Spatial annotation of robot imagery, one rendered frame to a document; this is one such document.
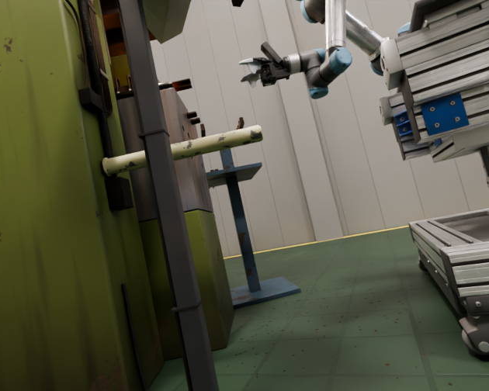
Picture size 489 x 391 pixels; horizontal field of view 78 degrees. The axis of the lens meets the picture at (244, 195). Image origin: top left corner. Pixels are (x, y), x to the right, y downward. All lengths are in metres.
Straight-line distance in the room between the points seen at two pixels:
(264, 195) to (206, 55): 2.20
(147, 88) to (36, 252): 0.50
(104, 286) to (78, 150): 0.35
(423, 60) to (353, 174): 2.86
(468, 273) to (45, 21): 1.19
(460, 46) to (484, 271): 0.53
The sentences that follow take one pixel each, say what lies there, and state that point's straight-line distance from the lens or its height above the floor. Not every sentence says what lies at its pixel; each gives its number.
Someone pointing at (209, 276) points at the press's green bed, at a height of 0.24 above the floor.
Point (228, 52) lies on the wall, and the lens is 4.60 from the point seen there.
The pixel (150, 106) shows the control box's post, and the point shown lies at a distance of 0.66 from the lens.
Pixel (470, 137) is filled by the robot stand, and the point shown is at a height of 0.48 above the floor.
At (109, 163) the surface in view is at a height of 0.62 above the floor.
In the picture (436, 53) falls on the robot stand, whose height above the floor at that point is 0.69.
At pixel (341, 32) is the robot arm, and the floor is 0.98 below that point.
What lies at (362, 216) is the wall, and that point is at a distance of 3.71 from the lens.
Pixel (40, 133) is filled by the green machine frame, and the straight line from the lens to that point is 0.95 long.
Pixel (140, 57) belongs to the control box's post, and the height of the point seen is 0.76.
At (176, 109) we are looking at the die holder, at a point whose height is 0.83.
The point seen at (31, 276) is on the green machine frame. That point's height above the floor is 0.37.
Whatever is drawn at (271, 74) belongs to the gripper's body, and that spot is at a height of 0.95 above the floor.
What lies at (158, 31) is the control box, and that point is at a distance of 0.94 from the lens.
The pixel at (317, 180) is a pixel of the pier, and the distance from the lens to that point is 3.61.
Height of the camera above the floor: 0.38
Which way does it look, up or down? 5 degrees up
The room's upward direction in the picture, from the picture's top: 12 degrees counter-clockwise
